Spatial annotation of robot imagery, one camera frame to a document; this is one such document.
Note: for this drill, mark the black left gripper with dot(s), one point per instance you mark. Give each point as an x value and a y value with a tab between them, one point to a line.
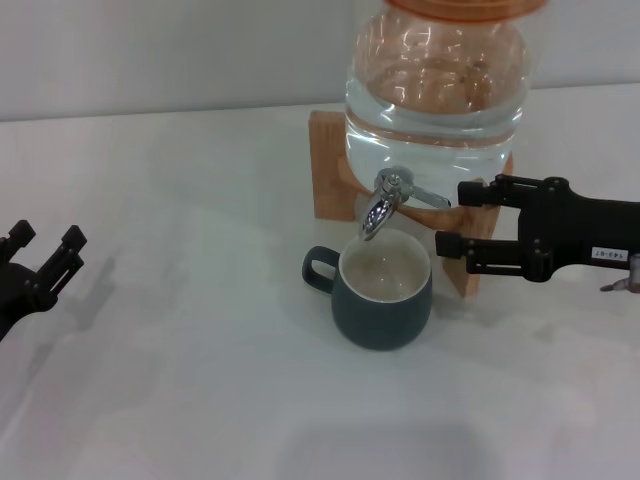
17	295

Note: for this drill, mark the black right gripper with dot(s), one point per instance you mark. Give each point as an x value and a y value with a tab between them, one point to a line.
575	235

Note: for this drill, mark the dark grey ceramic cup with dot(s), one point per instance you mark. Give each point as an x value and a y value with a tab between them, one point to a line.
385	315

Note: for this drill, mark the chrome faucet with lever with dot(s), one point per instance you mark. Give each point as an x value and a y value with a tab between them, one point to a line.
379	210

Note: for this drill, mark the clear glass water dispenser jar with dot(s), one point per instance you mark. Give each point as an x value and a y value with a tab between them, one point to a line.
435	100

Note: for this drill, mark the wooden dispenser stand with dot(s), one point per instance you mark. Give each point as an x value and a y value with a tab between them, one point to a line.
327	165

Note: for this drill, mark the orange dispenser lid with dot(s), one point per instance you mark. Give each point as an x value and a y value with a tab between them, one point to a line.
460	9

